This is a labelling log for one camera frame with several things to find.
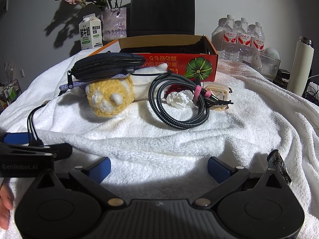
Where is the white thermos flask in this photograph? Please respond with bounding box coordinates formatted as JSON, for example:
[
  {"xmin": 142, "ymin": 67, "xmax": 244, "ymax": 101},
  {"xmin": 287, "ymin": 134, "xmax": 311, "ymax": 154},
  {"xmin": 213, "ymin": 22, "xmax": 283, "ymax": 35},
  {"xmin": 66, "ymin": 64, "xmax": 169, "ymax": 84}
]
[{"xmin": 288, "ymin": 36, "xmax": 314, "ymax": 97}]

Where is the dark zip pouch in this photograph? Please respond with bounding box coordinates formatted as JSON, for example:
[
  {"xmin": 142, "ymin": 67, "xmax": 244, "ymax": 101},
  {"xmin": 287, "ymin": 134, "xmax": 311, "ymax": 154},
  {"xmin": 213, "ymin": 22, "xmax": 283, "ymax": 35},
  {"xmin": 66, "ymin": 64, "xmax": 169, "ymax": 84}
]
[{"xmin": 67, "ymin": 52, "xmax": 146, "ymax": 82}]

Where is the black foil packet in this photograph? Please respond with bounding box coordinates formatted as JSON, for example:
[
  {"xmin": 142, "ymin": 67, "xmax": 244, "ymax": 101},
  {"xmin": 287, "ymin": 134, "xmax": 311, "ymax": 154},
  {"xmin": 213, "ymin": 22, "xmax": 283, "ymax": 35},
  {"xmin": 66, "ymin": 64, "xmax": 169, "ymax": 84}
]
[{"xmin": 267, "ymin": 149, "xmax": 292, "ymax": 185}]

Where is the white green milk carton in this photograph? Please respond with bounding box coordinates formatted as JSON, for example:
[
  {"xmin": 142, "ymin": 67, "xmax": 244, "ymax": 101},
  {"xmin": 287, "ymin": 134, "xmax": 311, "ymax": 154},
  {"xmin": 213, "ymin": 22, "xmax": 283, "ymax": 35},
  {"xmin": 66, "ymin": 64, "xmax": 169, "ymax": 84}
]
[{"xmin": 79, "ymin": 14, "xmax": 103, "ymax": 51}]

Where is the yellow white plush toy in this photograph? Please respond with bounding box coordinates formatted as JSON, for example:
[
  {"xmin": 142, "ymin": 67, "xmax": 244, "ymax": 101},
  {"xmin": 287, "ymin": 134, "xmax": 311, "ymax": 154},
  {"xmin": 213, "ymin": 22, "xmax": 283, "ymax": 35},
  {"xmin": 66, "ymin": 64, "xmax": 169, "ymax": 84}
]
[{"xmin": 85, "ymin": 63, "xmax": 168, "ymax": 117}]

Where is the clear water bottle red label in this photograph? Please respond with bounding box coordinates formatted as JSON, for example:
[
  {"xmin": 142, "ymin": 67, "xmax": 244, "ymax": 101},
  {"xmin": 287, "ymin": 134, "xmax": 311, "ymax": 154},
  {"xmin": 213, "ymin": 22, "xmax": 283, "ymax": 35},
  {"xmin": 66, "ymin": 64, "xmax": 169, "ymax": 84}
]
[
  {"xmin": 250, "ymin": 22, "xmax": 266, "ymax": 55},
  {"xmin": 235, "ymin": 18, "xmax": 252, "ymax": 60},
  {"xmin": 223, "ymin": 15, "xmax": 238, "ymax": 55},
  {"xmin": 212, "ymin": 17, "xmax": 227, "ymax": 53}
]

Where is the wire basket with items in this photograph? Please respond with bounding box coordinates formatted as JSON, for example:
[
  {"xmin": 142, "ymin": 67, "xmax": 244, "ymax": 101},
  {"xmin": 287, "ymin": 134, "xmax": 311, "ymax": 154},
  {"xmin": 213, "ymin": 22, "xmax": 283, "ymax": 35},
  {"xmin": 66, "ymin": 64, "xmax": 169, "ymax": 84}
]
[{"xmin": 0, "ymin": 80, "xmax": 22, "ymax": 110}]

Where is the white terry towel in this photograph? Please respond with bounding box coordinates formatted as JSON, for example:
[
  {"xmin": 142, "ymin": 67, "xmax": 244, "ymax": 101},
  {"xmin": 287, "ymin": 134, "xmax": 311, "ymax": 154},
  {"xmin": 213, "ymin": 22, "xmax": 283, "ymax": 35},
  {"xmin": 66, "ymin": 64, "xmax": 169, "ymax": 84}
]
[{"xmin": 0, "ymin": 52, "xmax": 319, "ymax": 239}]

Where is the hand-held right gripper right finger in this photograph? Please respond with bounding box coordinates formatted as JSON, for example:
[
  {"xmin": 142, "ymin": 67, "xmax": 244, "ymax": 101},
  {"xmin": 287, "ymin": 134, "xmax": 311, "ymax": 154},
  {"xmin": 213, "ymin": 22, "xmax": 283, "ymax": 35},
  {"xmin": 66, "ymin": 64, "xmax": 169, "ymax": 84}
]
[{"xmin": 194, "ymin": 156, "xmax": 290, "ymax": 208}]

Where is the lavender glass vase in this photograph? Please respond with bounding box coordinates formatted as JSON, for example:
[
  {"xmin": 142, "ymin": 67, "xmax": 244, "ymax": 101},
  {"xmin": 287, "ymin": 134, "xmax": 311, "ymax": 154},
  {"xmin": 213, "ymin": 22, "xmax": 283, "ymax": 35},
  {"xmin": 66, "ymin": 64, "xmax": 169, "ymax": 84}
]
[{"xmin": 102, "ymin": 7, "xmax": 127, "ymax": 42}]

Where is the white round gadget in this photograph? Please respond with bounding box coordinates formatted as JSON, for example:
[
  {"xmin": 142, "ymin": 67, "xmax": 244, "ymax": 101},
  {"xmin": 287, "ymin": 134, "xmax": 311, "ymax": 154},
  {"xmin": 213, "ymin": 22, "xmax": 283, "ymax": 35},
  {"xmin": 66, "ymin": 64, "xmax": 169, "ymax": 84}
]
[{"xmin": 263, "ymin": 47, "xmax": 280, "ymax": 60}]

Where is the person's left hand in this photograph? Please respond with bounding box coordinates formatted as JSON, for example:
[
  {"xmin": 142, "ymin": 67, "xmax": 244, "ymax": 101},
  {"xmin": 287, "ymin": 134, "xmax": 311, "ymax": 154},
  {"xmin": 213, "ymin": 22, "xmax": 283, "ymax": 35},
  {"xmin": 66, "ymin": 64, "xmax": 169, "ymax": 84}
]
[{"xmin": 0, "ymin": 180, "xmax": 14, "ymax": 231}]

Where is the small black box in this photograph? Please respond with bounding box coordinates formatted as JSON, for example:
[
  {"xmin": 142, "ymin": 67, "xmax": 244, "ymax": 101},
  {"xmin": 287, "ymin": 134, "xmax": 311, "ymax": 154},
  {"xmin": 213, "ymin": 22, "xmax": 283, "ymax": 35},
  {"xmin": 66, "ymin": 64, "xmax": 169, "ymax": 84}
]
[{"xmin": 278, "ymin": 68, "xmax": 291, "ymax": 80}]

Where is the cream charger plug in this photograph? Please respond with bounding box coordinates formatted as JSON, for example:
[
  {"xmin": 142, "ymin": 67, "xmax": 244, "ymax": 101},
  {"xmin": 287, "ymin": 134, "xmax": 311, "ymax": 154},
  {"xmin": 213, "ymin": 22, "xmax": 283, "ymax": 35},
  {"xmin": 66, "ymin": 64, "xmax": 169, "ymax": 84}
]
[{"xmin": 203, "ymin": 82, "xmax": 233, "ymax": 112}]

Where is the dark red cloth piece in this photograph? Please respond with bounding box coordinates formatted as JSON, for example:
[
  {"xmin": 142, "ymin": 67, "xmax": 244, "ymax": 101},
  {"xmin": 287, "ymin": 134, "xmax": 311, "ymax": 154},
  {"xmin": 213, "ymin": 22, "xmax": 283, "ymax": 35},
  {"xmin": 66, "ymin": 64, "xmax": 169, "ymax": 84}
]
[{"xmin": 162, "ymin": 85, "xmax": 197, "ymax": 97}]

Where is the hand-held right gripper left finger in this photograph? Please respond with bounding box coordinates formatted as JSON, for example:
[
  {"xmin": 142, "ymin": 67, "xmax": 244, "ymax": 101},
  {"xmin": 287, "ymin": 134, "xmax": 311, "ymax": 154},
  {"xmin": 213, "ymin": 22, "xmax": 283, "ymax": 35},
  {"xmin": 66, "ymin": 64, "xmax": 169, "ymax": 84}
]
[{"xmin": 32, "ymin": 156, "xmax": 124, "ymax": 207}]

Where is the pink cable strap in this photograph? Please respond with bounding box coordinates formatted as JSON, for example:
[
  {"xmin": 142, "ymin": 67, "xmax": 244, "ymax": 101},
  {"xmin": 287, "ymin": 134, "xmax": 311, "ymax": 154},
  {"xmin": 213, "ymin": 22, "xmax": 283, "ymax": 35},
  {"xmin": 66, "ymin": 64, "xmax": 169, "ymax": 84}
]
[{"xmin": 194, "ymin": 86, "xmax": 211, "ymax": 100}]

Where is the black paper bag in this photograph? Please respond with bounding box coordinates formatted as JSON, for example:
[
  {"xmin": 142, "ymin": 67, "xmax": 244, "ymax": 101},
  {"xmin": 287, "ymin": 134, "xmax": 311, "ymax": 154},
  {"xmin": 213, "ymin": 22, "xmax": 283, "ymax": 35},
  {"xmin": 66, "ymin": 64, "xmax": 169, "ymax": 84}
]
[{"xmin": 127, "ymin": 0, "xmax": 196, "ymax": 38}]

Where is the clear glass cup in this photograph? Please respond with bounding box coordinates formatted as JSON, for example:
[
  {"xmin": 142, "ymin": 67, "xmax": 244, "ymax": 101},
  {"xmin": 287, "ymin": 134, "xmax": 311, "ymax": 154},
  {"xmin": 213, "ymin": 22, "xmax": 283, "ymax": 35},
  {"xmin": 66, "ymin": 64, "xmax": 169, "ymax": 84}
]
[{"xmin": 252, "ymin": 51, "xmax": 282, "ymax": 79}]

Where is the tangle of black cables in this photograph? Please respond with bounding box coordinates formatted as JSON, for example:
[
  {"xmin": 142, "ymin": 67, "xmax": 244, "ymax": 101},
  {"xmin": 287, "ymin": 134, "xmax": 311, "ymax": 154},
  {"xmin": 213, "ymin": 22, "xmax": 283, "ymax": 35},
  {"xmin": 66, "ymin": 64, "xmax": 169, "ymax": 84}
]
[{"xmin": 301, "ymin": 80, "xmax": 319, "ymax": 105}]

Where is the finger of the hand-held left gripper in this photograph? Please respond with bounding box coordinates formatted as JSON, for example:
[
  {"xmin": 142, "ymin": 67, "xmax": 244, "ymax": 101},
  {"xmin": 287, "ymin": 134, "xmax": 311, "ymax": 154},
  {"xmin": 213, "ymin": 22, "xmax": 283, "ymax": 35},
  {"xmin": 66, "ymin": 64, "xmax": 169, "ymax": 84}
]
[
  {"xmin": 0, "ymin": 132, "xmax": 30, "ymax": 145},
  {"xmin": 0, "ymin": 142, "xmax": 73, "ymax": 160}
]

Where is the lavender fabric pouch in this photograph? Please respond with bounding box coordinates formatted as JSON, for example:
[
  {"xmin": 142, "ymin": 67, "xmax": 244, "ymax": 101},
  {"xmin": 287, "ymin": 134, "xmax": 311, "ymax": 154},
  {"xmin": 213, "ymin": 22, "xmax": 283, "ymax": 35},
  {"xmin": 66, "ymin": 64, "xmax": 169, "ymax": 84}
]
[{"xmin": 59, "ymin": 73, "xmax": 130, "ymax": 90}]

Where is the black white braided cable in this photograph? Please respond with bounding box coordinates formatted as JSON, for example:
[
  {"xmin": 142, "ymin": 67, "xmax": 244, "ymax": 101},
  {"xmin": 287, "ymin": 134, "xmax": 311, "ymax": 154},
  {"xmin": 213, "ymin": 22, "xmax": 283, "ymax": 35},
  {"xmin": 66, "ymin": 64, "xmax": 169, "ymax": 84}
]
[{"xmin": 149, "ymin": 71, "xmax": 211, "ymax": 129}]

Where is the white tissue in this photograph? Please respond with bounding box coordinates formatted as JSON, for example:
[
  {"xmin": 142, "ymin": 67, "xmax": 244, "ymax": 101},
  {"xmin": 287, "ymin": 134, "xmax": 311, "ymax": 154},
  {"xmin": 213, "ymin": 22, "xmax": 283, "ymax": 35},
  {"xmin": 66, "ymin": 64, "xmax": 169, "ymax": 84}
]
[{"xmin": 166, "ymin": 91, "xmax": 195, "ymax": 109}]

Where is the thin black multi-head cable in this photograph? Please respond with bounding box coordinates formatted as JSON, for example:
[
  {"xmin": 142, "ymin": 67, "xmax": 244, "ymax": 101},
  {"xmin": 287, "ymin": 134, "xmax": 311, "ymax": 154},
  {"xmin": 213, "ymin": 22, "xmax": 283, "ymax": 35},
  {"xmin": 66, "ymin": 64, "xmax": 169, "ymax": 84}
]
[{"xmin": 27, "ymin": 101, "xmax": 54, "ymax": 147}]

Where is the red orange cardboard box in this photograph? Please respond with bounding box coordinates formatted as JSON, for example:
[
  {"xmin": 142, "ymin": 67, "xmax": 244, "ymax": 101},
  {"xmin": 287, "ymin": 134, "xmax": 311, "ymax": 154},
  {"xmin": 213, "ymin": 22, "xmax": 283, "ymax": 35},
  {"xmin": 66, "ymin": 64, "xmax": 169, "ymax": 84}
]
[{"xmin": 86, "ymin": 35, "xmax": 219, "ymax": 82}]

